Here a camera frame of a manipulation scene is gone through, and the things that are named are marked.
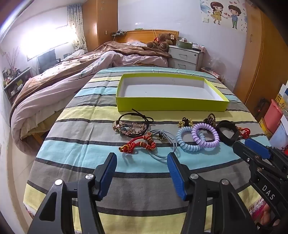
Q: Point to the white nightstand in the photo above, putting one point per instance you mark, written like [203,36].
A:
[183,57]

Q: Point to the power strip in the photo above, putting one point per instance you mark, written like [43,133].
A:
[118,33]

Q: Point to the cluttered shelf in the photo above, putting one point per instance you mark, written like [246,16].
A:
[15,83]

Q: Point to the white wall switch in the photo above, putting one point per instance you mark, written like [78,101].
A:
[205,20]

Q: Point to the brown blanket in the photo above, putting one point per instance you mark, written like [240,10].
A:
[126,48]

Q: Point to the rhinestone hair clip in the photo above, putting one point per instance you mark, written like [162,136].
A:
[132,130]

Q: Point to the black band with red knot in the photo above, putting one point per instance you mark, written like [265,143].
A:
[227,139]

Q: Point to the pink floral duvet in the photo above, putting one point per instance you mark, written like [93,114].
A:
[56,87]

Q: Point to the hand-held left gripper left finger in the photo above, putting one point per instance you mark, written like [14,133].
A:
[109,173]

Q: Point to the large wooden wardrobe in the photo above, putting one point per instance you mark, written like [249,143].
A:
[258,56]

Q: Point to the black and red bag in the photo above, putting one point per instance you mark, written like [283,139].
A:
[262,108]

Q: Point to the green bowl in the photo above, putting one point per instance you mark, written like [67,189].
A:
[184,44]

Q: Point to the striped tablecloth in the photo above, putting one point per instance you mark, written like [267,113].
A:
[90,144]

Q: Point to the pink plastic bin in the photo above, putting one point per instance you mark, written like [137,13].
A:
[272,117]

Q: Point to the stack of papers and boxes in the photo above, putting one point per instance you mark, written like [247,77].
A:
[282,135]

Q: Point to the floral curtain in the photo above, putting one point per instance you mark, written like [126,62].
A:
[77,24]

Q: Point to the cartoon couple wall sticker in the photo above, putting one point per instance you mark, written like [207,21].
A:
[222,12]

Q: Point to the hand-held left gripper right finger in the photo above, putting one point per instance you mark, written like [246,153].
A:
[176,175]

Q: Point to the brown teddy bear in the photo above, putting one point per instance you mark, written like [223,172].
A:
[163,42]

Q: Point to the person's right hand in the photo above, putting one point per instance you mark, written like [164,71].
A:
[268,213]

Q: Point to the black chair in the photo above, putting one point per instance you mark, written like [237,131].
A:
[47,58]

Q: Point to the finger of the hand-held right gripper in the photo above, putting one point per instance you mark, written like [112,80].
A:
[257,148]
[241,149]

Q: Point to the wooden bed headboard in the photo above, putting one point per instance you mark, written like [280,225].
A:
[146,34]

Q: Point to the yellow-green cardboard box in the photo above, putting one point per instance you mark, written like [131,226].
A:
[171,103]

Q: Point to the tall wooden cabinet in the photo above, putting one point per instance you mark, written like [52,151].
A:
[101,22]

